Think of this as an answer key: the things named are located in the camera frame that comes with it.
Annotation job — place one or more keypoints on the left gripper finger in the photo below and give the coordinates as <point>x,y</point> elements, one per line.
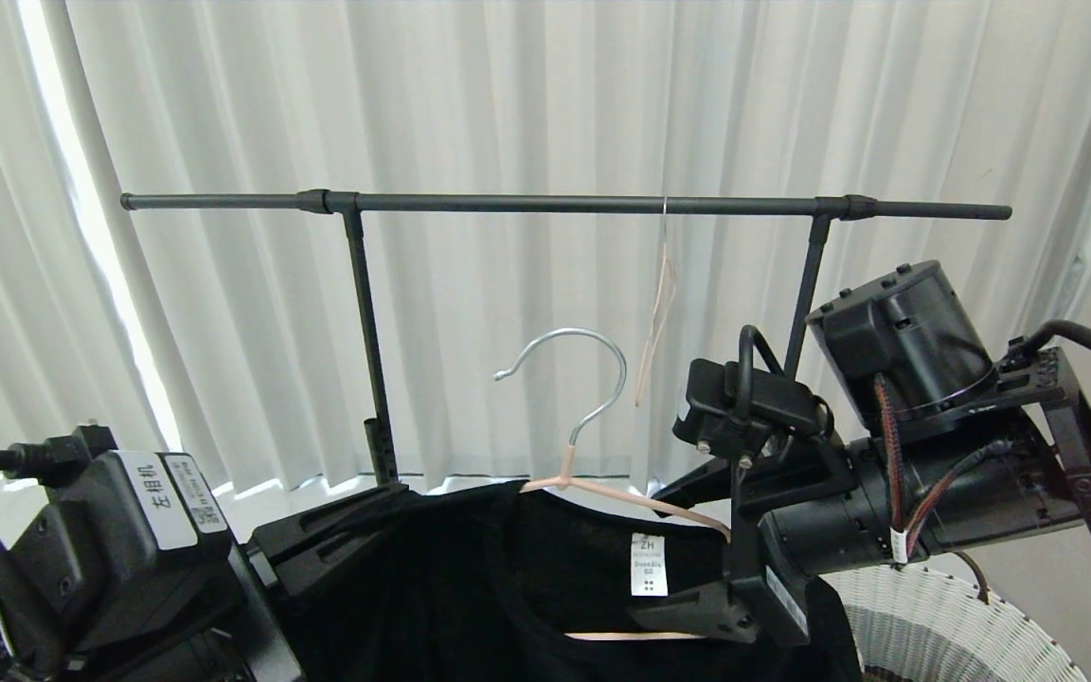
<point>337,564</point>
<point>337,526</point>

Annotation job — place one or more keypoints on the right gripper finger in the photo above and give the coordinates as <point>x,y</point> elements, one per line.
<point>706,485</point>
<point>706,616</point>

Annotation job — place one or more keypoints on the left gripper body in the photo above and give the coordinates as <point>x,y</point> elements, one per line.
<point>257,644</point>

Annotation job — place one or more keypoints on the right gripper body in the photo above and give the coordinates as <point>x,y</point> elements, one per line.
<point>839,511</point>

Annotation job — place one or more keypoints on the pink clothes hanger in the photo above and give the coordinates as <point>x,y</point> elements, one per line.
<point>664,284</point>
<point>622,379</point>

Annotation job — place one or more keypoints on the black t-shirt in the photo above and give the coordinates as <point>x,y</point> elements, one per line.
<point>470,616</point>

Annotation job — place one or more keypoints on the white laundry basket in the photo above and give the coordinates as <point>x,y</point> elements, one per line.
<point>962,635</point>

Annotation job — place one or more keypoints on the black clothes rack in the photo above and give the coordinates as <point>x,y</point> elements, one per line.
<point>508,203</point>

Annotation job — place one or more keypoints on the white curtain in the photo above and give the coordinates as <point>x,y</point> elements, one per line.
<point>508,95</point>

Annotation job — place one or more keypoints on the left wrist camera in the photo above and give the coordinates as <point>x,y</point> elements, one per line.
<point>100,568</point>

